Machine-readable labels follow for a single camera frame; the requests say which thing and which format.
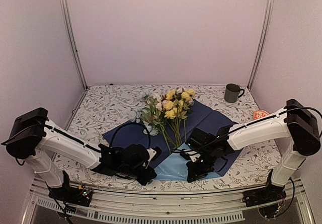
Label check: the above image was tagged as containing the floral patterned table mat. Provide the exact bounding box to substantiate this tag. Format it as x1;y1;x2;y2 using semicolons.
54;85;281;192

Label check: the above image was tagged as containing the blue hydrangea stem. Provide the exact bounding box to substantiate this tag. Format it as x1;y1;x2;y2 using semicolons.
128;91;174;151

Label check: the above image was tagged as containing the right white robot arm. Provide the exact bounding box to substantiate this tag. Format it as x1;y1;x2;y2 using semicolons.
186;99;321;202

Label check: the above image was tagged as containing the white pink flower stem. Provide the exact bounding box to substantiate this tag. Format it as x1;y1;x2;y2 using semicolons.
142;90;186;149

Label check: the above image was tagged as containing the left aluminium frame post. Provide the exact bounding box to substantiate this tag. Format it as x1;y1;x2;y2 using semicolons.
59;0;88;90

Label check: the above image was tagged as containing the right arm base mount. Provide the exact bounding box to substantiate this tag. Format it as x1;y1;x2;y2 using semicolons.
242;186;286;219

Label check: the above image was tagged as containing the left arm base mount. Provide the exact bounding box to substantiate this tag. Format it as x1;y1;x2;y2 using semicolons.
48;186;93;207

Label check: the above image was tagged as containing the blue wrapping paper sheet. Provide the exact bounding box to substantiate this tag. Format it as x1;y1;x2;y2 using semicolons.
103;101;241;181

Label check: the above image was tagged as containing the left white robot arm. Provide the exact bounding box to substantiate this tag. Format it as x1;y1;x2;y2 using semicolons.
2;107;162;201

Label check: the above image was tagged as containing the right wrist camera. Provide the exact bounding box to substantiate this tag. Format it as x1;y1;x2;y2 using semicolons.
180;150;200;162

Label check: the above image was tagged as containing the aluminium frame post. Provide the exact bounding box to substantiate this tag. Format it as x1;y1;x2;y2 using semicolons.
247;0;274;92
59;0;88;90

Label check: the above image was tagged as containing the front aluminium rail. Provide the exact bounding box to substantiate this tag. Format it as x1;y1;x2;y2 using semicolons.
21;176;315;224

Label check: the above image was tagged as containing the right aluminium frame post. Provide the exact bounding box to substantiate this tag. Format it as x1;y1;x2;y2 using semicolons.
247;0;274;92

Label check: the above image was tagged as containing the yellow flower stem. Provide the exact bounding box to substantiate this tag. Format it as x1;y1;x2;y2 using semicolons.
162;88;196;148

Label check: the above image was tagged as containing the grey metal mug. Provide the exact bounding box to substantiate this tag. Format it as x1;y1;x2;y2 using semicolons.
224;83;245;103

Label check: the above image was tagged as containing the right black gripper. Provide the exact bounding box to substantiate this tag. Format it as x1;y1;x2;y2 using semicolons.
187;147;218;182

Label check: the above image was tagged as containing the orange patterned bowl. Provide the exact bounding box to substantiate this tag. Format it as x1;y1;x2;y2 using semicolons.
253;110;270;120

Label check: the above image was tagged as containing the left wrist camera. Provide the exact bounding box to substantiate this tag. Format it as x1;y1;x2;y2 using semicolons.
147;146;162;163

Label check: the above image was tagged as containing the left black braided cable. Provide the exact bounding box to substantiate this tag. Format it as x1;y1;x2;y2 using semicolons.
108;122;153;149

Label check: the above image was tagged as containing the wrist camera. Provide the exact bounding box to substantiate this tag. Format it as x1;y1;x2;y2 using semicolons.
180;150;200;162
147;146;162;163

